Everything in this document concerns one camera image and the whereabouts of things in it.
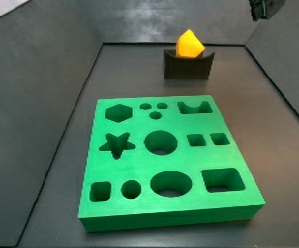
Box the yellow three prong object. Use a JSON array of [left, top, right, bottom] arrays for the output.
[[176, 29, 205, 59]]

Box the black curved fixture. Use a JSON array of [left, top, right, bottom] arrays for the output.
[[163, 49, 215, 80]]

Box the green shape sorter block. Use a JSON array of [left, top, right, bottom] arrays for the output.
[[77, 95, 265, 232]]

